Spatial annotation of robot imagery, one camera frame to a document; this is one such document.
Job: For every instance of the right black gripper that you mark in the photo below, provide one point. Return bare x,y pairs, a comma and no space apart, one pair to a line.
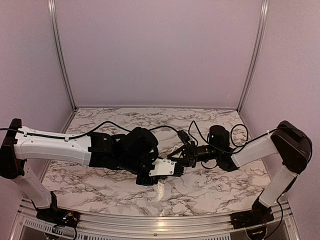
191,155

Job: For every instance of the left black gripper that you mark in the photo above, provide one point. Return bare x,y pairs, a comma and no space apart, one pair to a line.
141,181

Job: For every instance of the white remote control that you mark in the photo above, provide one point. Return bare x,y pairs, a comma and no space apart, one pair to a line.
177,153

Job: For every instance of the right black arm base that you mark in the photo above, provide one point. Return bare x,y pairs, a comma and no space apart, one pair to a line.
257,215

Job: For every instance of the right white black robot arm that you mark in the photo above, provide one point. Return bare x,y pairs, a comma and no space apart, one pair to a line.
293,146

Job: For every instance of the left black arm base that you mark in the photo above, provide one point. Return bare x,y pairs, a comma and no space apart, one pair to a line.
56,215

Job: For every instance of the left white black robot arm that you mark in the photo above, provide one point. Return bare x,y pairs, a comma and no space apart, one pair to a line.
135,152

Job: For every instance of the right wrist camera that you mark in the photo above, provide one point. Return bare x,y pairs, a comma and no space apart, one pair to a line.
184,137

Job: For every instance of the front aluminium rail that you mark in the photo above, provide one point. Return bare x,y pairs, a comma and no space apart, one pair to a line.
100,226

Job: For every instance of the right aluminium frame post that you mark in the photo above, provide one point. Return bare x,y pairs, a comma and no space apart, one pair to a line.
261,28

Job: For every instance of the aluminium frame post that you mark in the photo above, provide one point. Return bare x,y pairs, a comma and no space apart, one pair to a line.
59,51
261,28

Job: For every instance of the left aluminium frame post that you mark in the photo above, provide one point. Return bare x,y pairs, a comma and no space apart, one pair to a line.
59,51

